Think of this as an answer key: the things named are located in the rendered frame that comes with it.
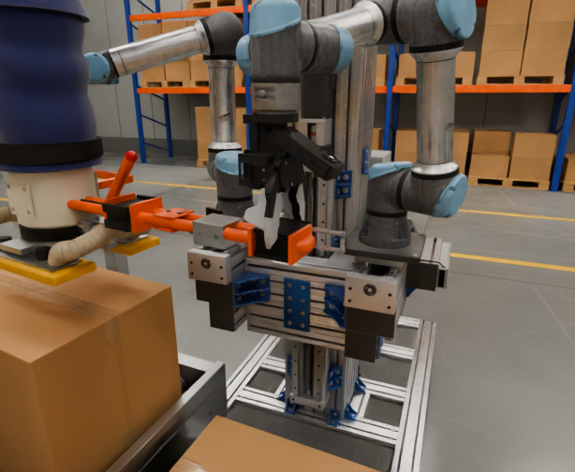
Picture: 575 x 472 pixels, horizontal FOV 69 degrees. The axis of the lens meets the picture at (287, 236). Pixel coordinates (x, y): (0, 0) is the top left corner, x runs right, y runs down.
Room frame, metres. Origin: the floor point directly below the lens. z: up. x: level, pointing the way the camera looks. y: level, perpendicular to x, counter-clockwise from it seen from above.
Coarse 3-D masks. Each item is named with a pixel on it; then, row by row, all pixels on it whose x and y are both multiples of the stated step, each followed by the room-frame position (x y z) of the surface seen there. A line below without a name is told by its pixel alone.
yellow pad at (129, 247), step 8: (112, 240) 0.97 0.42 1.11; (120, 240) 0.97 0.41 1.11; (128, 240) 0.97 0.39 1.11; (136, 240) 0.97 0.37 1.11; (144, 240) 0.98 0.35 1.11; (152, 240) 0.99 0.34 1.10; (112, 248) 0.95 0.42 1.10; (120, 248) 0.94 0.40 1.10; (128, 248) 0.93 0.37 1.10; (136, 248) 0.94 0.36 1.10; (144, 248) 0.96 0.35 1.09
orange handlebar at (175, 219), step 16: (112, 176) 1.23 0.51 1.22; (128, 176) 1.19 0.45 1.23; (80, 208) 0.88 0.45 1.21; (96, 208) 0.85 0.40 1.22; (160, 208) 0.84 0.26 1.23; (176, 208) 0.82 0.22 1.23; (160, 224) 0.77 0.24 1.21; (176, 224) 0.75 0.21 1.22; (240, 224) 0.73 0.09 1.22; (240, 240) 0.68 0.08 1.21; (304, 240) 0.64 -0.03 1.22
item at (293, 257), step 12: (252, 228) 0.66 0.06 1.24; (288, 228) 0.66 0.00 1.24; (300, 228) 0.66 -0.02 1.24; (252, 240) 0.66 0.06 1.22; (276, 240) 0.65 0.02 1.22; (288, 240) 0.62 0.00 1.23; (252, 252) 0.66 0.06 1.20; (264, 252) 0.66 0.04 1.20; (276, 252) 0.65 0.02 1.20; (288, 252) 0.62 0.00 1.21; (288, 264) 0.62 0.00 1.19
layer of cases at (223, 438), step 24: (216, 432) 0.95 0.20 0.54; (240, 432) 0.95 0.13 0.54; (264, 432) 0.95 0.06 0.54; (192, 456) 0.87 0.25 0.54; (216, 456) 0.87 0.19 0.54; (240, 456) 0.87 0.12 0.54; (264, 456) 0.87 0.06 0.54; (288, 456) 0.87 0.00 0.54; (312, 456) 0.87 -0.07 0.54; (336, 456) 0.87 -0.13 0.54
